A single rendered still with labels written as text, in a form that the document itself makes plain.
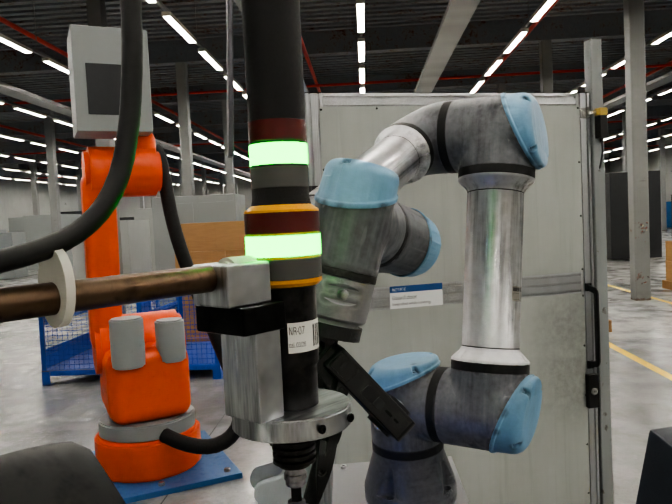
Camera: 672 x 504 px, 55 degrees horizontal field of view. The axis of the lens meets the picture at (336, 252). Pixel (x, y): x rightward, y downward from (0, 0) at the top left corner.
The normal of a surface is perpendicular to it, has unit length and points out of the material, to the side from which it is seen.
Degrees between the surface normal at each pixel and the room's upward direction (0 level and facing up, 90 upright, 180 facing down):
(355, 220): 87
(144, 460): 90
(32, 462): 35
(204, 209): 90
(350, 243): 88
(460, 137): 100
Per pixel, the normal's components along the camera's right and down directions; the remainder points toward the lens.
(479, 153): -0.59, -0.09
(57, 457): 0.48, -0.85
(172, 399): 0.43, 0.03
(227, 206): -0.04, 0.06
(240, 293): 0.76, 0.00
